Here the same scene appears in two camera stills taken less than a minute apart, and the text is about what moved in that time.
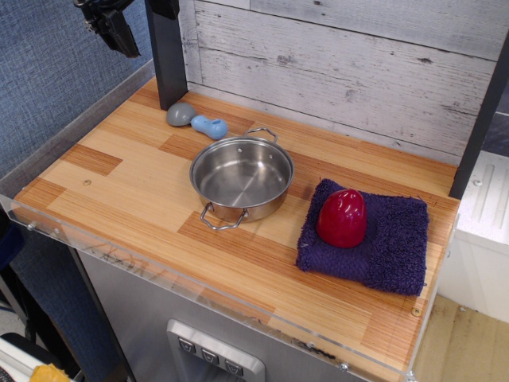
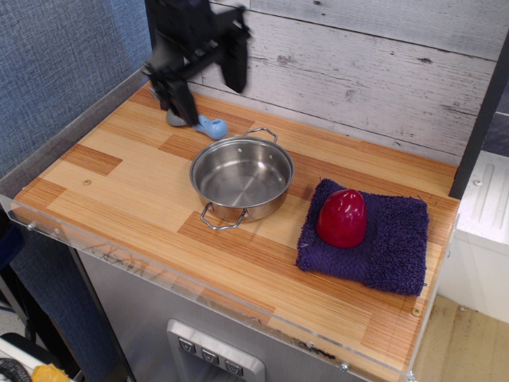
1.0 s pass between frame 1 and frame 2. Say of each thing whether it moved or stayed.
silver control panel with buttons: stayed
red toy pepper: stayed
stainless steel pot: stayed
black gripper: moved
